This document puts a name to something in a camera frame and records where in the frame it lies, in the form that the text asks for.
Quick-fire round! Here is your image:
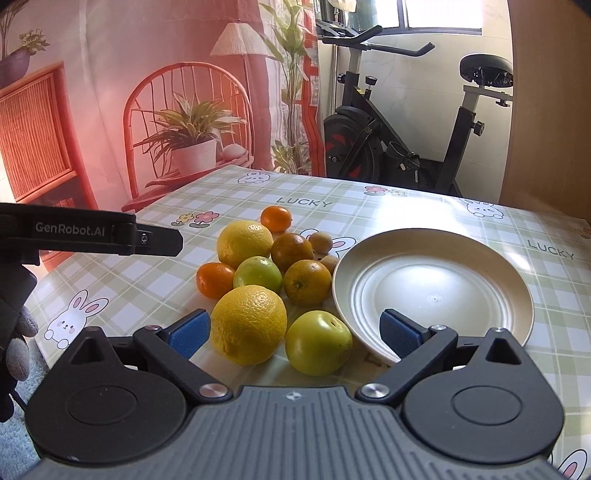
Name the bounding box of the large yellow lemon front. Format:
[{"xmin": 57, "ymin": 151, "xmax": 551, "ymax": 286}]
[{"xmin": 211, "ymin": 285, "xmax": 287, "ymax": 366}]

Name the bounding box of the large yellow lemon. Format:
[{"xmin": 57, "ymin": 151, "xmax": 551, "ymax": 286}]
[
  {"xmin": 216, "ymin": 220, "xmax": 273, "ymax": 269},
  {"xmin": 211, "ymin": 285, "xmax": 287, "ymax": 366}
]

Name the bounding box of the green apple front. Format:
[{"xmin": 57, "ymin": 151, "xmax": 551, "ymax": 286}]
[{"xmin": 284, "ymin": 310, "xmax": 353, "ymax": 377}]

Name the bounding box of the green apple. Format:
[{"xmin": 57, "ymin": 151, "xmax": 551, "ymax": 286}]
[
  {"xmin": 233, "ymin": 256, "xmax": 283, "ymax": 294},
  {"xmin": 284, "ymin": 310, "xmax": 353, "ymax": 377}
]

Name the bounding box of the black grey gloved left hand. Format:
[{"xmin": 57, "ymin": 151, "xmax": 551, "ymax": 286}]
[{"xmin": 1, "ymin": 264, "xmax": 38, "ymax": 423}]

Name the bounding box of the green plaid bunny tablecloth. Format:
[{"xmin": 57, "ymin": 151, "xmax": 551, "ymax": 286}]
[{"xmin": 28, "ymin": 167, "xmax": 590, "ymax": 479}]

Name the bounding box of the small orange tangerine left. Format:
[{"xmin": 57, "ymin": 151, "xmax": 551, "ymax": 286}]
[{"xmin": 195, "ymin": 262, "xmax": 235, "ymax": 300}]

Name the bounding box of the small orange tangerine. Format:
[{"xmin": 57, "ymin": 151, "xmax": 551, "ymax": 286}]
[
  {"xmin": 259, "ymin": 206, "xmax": 293, "ymax": 233},
  {"xmin": 195, "ymin": 262, "xmax": 235, "ymax": 300}
]

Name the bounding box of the large yellow lemon back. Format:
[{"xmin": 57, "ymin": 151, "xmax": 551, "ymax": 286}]
[{"xmin": 216, "ymin": 220, "xmax": 273, "ymax": 269}]

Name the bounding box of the green apple middle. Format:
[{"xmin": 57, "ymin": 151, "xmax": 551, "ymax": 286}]
[{"xmin": 233, "ymin": 256, "xmax": 283, "ymax": 294}]

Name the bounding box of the beige round plate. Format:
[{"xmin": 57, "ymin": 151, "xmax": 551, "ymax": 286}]
[{"xmin": 332, "ymin": 228, "xmax": 534, "ymax": 365}]

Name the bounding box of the small orange tangerine back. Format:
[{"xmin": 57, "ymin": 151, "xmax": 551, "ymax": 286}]
[{"xmin": 259, "ymin": 206, "xmax": 293, "ymax": 233}]

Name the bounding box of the dark orange back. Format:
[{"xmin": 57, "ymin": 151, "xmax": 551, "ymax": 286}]
[{"xmin": 270, "ymin": 233, "xmax": 315, "ymax": 273}]

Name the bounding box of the pink printed backdrop cloth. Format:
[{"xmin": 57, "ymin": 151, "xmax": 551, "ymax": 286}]
[{"xmin": 1, "ymin": 1, "xmax": 325, "ymax": 213}]

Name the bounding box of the orange fruit middle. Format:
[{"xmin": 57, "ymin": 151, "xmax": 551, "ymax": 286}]
[{"xmin": 283, "ymin": 260, "xmax": 332, "ymax": 307}]

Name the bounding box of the small brown longan upper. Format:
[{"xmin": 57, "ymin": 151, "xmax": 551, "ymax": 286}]
[{"xmin": 308, "ymin": 231, "xmax": 334, "ymax": 255}]

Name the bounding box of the small brown longan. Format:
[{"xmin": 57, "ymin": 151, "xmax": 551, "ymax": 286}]
[
  {"xmin": 320, "ymin": 254, "xmax": 339, "ymax": 274},
  {"xmin": 308, "ymin": 231, "xmax": 334, "ymax": 255}
]

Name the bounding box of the small brown longan lower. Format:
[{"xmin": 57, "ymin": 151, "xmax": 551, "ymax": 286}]
[{"xmin": 320, "ymin": 254, "xmax": 339, "ymax": 274}]

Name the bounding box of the black exercise bike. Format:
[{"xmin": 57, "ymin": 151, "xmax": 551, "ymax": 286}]
[{"xmin": 317, "ymin": 20, "xmax": 514, "ymax": 197}]

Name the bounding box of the wooden board panel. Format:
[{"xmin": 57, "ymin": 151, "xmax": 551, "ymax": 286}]
[{"xmin": 500, "ymin": 1, "xmax": 590, "ymax": 219}]

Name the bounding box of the window with dark frame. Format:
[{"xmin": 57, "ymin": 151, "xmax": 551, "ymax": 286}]
[{"xmin": 315, "ymin": 0, "xmax": 486, "ymax": 35}]

